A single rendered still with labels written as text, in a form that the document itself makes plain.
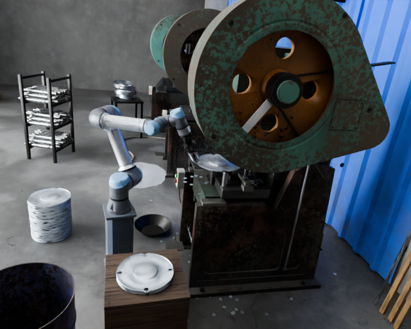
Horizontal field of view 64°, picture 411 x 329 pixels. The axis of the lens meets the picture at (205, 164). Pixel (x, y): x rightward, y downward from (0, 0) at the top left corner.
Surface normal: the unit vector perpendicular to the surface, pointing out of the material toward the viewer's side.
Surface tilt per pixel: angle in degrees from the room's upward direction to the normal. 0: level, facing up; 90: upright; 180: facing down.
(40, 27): 90
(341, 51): 90
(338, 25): 90
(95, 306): 0
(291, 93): 90
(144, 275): 0
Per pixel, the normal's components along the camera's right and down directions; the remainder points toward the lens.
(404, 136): -0.98, -0.01
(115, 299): 0.10, -0.92
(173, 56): 0.16, 0.38
